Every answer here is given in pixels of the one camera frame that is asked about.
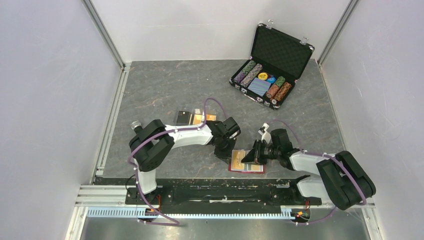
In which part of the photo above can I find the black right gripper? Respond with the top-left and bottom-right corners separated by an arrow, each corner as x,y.
241,139 -> 280,166

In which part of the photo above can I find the red leather card holder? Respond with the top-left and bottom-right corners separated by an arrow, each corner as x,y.
228,150 -> 265,174

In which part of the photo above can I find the gold VIP card stack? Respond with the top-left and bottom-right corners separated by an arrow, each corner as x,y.
206,114 -> 217,121

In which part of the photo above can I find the clear acrylic card tray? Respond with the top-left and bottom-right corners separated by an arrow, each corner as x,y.
174,107 -> 217,126

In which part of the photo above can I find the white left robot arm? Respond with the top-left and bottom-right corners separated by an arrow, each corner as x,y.
128,117 -> 241,204

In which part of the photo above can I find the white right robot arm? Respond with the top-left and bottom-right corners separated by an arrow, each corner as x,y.
241,128 -> 377,210

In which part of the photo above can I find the gold card stack middle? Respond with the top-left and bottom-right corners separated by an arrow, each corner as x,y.
191,113 -> 205,125

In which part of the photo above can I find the black VIP card stack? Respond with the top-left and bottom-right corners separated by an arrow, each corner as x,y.
176,110 -> 192,125

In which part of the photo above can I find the blue playing card deck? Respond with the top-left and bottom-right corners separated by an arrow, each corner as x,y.
247,77 -> 272,97

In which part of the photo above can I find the yellow dealer button chip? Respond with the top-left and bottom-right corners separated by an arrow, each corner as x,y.
257,72 -> 269,81

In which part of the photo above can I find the black poker chip case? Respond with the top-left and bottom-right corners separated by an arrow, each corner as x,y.
229,20 -> 315,110

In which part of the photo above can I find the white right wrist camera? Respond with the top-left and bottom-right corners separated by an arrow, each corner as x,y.
258,122 -> 272,144

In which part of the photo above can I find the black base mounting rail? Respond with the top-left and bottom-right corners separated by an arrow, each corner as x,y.
93,177 -> 329,215

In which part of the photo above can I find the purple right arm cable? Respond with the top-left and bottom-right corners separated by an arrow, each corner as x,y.
266,119 -> 368,226

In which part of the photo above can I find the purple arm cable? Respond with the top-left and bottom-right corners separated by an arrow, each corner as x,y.
127,97 -> 229,227
266,119 -> 368,226

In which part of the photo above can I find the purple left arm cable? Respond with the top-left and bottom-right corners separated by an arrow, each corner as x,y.
127,97 -> 229,227

